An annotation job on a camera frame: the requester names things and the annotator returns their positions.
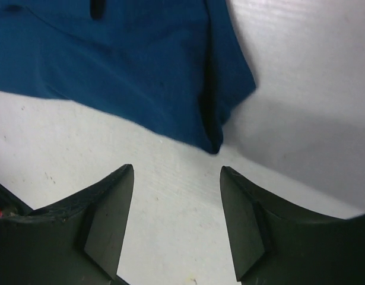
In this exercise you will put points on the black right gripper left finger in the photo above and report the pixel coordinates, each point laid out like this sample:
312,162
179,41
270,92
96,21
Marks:
77,240

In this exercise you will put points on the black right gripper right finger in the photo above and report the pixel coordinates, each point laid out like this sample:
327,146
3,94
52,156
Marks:
274,241

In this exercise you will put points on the blue t shirt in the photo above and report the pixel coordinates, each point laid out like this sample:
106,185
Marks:
173,67

